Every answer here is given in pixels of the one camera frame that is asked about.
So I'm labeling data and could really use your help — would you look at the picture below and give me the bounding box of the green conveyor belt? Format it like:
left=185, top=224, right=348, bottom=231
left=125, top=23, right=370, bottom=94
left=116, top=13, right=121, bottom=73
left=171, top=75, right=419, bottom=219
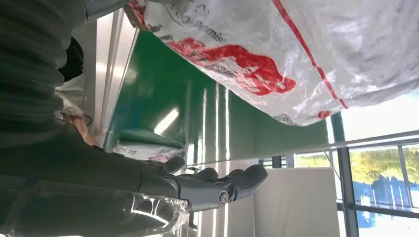
left=104, top=31, right=346, bottom=165

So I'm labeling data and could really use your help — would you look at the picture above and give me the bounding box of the person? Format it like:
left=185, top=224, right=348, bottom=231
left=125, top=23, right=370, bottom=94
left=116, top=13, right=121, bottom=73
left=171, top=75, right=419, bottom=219
left=55, top=36, right=99, bottom=147

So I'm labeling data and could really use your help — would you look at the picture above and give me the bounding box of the white panel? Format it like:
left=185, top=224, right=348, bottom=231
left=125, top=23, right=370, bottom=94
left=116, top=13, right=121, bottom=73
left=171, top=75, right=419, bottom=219
left=253, top=167, right=341, bottom=237

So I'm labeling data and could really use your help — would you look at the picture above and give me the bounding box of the blue fence outside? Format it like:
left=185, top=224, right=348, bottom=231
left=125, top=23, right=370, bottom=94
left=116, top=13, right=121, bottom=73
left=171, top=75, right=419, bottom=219
left=353, top=175, right=419, bottom=230

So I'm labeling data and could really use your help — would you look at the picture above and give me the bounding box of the dark window frame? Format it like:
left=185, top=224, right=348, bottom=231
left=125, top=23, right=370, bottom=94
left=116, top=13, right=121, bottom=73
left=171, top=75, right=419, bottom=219
left=331, top=111, right=419, bottom=237

